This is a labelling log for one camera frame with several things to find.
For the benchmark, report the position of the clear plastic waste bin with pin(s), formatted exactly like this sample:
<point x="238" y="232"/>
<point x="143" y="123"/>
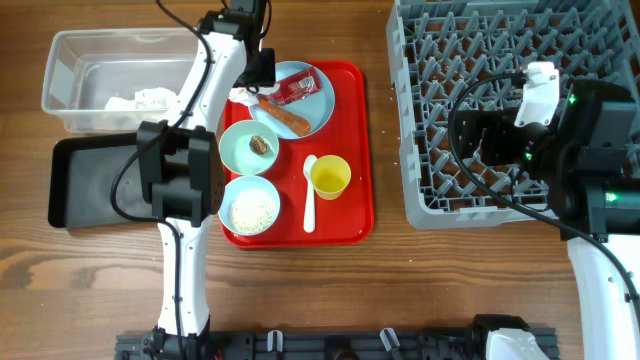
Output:
<point x="87" y="67"/>

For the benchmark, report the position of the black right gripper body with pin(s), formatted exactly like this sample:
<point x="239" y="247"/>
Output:
<point x="531" y="144"/>

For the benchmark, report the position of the yellow plastic cup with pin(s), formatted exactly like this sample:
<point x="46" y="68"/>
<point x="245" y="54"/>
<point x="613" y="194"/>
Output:
<point x="330" y="176"/>

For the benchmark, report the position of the red plastic serving tray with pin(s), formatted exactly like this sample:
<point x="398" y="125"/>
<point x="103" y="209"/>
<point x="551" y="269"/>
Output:
<point x="346" y="220"/>

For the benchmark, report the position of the black waste tray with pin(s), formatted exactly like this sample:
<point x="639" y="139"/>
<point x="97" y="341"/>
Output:
<point x="90" y="185"/>

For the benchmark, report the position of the red snack wrapper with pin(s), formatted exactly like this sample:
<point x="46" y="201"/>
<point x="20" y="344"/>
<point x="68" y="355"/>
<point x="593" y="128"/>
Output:
<point x="295" y="87"/>

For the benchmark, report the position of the orange carrot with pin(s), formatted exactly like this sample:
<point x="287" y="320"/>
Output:
<point x="297" y="124"/>

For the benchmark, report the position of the light blue round plate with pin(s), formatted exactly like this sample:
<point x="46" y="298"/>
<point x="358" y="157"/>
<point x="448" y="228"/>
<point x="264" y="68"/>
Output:
<point x="317" y="109"/>

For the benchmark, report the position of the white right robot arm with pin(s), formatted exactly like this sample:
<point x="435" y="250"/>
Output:
<point x="579" y="152"/>

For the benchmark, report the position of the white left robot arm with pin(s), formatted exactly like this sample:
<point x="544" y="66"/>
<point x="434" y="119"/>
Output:
<point x="228" y="39"/>

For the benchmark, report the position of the white paper napkin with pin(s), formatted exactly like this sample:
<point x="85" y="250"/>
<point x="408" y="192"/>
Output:
<point x="148" y="99"/>

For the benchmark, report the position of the white rice pile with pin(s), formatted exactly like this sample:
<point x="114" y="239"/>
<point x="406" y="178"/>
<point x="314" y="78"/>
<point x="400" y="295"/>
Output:
<point x="252" y="212"/>

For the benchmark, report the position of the light green bowl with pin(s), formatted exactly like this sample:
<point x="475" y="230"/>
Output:
<point x="236" y="154"/>

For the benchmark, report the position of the white plastic spoon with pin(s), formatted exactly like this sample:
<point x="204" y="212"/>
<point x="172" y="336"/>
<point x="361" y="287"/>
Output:
<point x="309" y="220"/>

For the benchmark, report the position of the grey plastic dishwasher rack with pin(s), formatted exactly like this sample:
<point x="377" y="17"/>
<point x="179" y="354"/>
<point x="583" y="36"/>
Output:
<point x="439" y="50"/>

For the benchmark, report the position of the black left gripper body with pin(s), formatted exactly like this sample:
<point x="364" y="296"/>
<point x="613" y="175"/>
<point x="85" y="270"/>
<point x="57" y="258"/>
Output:
<point x="262" y="71"/>

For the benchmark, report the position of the light blue bowl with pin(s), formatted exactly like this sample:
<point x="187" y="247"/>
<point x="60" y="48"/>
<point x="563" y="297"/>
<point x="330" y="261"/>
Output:
<point x="238" y="185"/>

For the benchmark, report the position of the brown food scrap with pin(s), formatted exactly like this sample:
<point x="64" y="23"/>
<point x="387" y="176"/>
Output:
<point x="258" y="145"/>

